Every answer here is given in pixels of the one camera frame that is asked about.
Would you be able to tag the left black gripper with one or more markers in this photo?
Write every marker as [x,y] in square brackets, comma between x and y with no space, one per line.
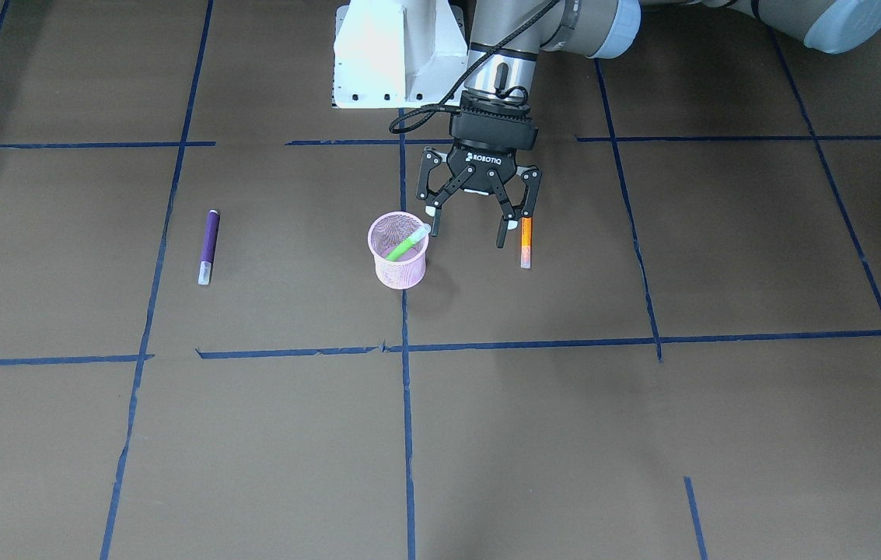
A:
[480,159]

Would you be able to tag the orange highlighter pen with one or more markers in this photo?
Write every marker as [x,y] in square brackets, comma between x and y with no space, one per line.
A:
[526,243]

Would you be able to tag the green highlighter pen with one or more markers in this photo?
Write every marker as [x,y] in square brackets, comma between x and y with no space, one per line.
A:
[406,245]

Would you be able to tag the purple highlighter pen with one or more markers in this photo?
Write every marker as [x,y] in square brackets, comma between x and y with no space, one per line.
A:
[208,247]

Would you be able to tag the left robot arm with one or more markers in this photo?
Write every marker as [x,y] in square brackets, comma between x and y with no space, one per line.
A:
[507,37]

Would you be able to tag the pink mesh pen holder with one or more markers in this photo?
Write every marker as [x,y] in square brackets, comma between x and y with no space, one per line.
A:
[385,233]

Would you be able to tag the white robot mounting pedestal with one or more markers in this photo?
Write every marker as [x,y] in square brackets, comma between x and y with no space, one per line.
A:
[390,54]

